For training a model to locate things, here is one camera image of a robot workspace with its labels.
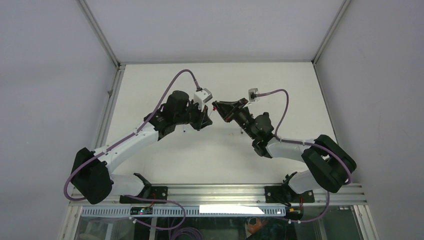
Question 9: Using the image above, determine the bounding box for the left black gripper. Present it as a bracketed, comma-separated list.
[174, 98, 212, 130]

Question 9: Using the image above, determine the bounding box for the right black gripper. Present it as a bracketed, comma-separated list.
[212, 99, 257, 141]

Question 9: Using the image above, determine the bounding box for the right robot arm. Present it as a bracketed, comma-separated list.
[212, 98, 357, 205]

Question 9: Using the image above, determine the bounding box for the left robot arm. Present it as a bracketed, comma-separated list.
[66, 88, 213, 205]

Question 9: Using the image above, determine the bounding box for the orange object below table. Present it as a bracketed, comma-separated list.
[245, 217, 268, 235]

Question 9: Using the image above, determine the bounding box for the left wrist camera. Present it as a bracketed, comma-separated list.
[193, 88, 213, 111]

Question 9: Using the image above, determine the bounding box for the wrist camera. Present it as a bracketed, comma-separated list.
[193, 88, 213, 111]
[245, 88, 259, 107]

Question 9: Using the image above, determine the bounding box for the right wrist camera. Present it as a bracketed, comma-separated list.
[245, 88, 259, 107]

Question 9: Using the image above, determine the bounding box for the aluminium frame rail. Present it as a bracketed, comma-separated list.
[69, 183, 368, 207]

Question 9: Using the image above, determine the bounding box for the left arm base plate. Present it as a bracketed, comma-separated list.
[119, 186, 168, 204]

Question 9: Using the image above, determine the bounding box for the white slotted cable duct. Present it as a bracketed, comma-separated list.
[81, 204, 286, 218]

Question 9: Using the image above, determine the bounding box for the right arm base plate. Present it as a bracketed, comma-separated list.
[264, 185, 315, 204]

